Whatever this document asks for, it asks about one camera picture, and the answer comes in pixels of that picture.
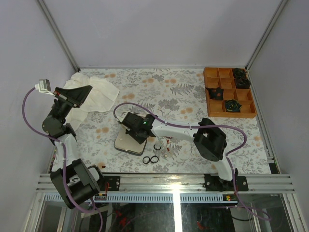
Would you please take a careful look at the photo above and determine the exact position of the dark fabric flower in tray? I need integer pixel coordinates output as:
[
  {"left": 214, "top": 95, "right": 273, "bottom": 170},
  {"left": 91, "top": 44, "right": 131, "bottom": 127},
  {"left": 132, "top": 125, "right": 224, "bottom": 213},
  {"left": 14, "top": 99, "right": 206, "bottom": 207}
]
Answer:
[{"left": 232, "top": 68, "right": 251, "bottom": 89}]

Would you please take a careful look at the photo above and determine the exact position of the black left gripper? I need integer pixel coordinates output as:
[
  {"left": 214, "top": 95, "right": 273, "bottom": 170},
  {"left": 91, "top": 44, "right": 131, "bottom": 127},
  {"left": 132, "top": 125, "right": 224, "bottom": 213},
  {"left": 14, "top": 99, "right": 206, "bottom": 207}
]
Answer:
[{"left": 49, "top": 85, "right": 91, "bottom": 122}]

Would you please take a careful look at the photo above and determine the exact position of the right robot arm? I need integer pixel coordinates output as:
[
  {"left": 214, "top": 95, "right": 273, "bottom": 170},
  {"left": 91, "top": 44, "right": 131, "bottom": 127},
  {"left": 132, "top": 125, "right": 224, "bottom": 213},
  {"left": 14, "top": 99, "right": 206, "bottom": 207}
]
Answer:
[{"left": 120, "top": 112, "right": 238, "bottom": 191}]

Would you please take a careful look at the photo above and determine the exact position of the cream navy jewelry box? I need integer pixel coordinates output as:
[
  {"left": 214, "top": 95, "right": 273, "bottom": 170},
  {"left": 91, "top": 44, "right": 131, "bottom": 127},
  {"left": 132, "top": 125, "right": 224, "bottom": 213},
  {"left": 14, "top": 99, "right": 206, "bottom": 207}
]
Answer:
[{"left": 114, "top": 111, "right": 147, "bottom": 156}]

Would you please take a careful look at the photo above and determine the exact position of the white crumpled cloth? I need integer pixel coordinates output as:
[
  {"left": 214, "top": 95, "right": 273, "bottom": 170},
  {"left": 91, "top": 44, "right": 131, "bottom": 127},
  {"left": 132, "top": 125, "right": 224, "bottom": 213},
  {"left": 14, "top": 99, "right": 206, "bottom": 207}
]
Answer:
[{"left": 64, "top": 73, "right": 120, "bottom": 130}]

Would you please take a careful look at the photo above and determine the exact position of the dark flower with blue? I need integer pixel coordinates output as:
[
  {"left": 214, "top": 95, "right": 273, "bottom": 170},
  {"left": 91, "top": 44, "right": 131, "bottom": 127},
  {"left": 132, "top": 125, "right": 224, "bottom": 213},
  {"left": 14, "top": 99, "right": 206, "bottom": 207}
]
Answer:
[{"left": 224, "top": 99, "right": 242, "bottom": 113}]

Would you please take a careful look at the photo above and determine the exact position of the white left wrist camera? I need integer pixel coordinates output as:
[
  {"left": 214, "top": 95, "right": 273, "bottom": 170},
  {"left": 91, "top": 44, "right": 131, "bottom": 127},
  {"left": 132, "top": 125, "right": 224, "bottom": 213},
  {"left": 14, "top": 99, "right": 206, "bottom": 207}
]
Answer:
[{"left": 35, "top": 79, "right": 53, "bottom": 95}]

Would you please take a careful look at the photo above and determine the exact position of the twisted silver bangle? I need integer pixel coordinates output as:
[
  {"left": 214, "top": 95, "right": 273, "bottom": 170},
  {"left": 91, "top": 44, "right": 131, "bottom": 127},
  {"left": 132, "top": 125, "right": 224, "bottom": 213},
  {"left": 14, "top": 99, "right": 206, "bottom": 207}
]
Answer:
[{"left": 155, "top": 107, "right": 165, "bottom": 116}]

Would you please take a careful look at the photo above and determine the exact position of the aluminium mounting rail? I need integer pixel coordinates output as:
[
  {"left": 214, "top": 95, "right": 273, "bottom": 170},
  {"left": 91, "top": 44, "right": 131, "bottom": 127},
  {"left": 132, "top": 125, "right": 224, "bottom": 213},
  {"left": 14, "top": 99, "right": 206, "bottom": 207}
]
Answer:
[{"left": 36, "top": 173, "right": 296, "bottom": 203}]

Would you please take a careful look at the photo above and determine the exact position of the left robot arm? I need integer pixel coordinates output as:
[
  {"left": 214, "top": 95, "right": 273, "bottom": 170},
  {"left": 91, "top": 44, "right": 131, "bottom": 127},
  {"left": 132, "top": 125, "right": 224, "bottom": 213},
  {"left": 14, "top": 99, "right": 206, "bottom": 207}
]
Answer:
[{"left": 42, "top": 85, "right": 106, "bottom": 209}]

